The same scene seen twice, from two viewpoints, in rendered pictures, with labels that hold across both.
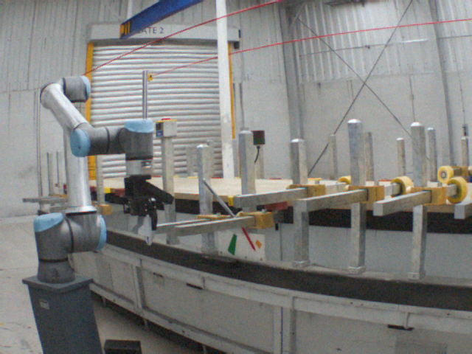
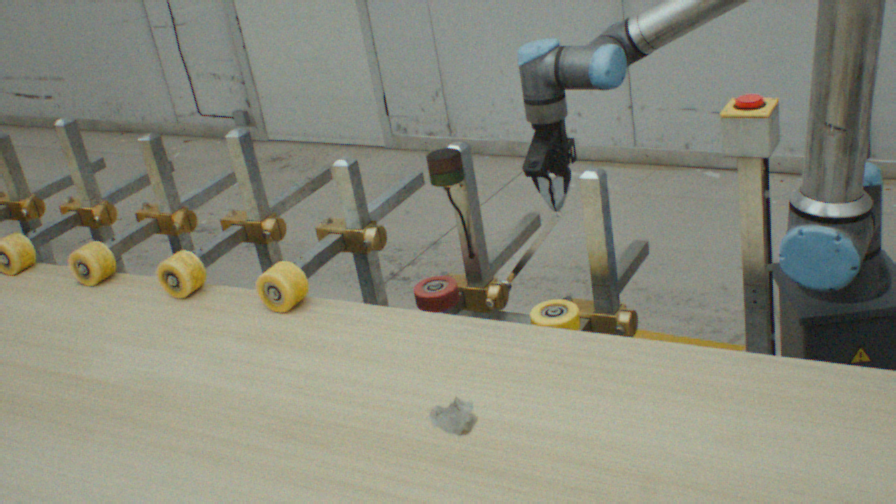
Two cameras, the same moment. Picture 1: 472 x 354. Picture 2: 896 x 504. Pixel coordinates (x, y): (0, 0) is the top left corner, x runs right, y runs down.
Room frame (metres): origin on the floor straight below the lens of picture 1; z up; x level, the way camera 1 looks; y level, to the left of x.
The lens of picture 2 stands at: (3.56, -0.59, 1.73)
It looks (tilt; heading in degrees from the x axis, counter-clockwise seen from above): 24 degrees down; 162
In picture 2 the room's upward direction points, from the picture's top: 10 degrees counter-clockwise
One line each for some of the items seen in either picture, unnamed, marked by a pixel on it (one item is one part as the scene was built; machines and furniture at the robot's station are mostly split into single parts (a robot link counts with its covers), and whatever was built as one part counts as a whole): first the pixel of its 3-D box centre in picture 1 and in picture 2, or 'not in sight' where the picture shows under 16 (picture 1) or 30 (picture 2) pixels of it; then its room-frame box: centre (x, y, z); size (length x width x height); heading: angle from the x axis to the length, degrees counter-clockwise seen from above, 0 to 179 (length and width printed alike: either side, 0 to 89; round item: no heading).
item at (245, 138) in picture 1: (248, 201); (476, 265); (1.98, -0.04, 0.91); 0.04 x 0.04 x 0.48; 39
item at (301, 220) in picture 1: (301, 215); (368, 270); (1.78, -0.20, 0.87); 0.04 x 0.04 x 0.48; 39
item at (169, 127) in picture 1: (166, 129); (750, 129); (2.37, 0.28, 1.18); 0.07 x 0.07 x 0.08; 39
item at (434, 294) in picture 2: (276, 214); (440, 311); (2.00, -0.13, 0.85); 0.08 x 0.08 x 0.11
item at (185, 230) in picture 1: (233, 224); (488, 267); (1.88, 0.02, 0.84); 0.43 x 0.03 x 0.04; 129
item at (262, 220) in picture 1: (254, 219); (470, 293); (1.96, -0.06, 0.85); 0.14 x 0.06 x 0.05; 39
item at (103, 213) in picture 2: not in sight; (88, 213); (1.18, -0.68, 0.95); 0.14 x 0.06 x 0.05; 39
